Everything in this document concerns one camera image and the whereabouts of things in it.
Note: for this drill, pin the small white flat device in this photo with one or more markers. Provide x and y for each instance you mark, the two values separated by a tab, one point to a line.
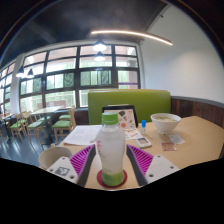
143	142

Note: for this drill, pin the large dark-framed window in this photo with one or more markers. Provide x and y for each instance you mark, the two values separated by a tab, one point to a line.
63	80

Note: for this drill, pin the white paper packet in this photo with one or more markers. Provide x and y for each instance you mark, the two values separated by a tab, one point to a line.
176	139

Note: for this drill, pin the flat round red coaster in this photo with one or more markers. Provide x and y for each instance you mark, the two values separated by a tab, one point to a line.
99	178

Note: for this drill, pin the white paper sheet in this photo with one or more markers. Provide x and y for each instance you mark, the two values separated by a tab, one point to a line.
83	135

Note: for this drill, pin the group of green-seated wooden chairs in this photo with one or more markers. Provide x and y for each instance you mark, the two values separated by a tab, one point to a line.
63	124

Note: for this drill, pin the group of pendant lamps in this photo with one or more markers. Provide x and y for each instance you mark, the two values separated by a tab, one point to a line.
99	46

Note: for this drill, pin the long curved ceiling light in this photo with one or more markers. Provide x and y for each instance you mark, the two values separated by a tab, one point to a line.
133	33

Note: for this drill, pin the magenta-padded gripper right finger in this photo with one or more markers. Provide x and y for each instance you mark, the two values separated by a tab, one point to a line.
160	168

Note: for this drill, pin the small blue-capped bottle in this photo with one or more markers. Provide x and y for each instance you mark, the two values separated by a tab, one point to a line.
143	128

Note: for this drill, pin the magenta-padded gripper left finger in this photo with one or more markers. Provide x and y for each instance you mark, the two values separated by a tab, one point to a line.
65	170

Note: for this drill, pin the dark-framed menu stand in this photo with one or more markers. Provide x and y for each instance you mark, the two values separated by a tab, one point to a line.
125	116

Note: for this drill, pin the green-capped clear drink bottle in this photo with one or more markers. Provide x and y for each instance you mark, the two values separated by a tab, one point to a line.
111	146

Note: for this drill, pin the green upholstered bench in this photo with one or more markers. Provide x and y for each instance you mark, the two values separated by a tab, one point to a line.
146	101

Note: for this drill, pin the white bowl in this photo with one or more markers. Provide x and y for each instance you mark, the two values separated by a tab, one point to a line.
165	123

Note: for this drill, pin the small red-printed packet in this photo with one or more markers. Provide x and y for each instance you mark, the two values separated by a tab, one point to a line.
169	146

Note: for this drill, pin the printed menu leaflet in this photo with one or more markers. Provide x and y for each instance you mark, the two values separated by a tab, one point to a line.
132	134

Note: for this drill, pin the light wooden dining table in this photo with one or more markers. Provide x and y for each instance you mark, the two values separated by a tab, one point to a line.
46	110

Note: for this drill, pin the beige paper cup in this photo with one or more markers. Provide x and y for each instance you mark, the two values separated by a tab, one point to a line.
53	156

